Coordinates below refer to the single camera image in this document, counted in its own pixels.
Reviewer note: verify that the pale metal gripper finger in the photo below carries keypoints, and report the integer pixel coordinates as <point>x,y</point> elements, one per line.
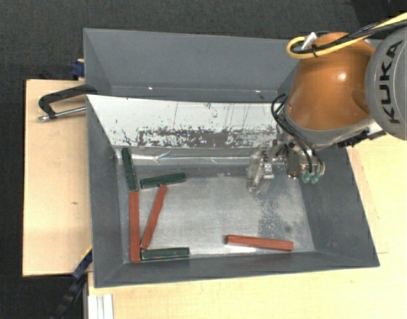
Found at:
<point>255,165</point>
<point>258,184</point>

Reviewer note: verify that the red-brown flat block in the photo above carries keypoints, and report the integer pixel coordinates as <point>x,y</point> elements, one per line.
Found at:
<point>154,216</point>
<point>259,243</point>
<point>134,226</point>

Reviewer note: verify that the grey metal bin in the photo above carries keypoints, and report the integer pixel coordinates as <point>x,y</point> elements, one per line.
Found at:
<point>216,211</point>

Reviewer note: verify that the dark green flat block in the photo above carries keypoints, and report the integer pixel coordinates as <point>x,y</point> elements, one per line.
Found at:
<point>163,180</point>
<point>129,169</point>
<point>165,254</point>

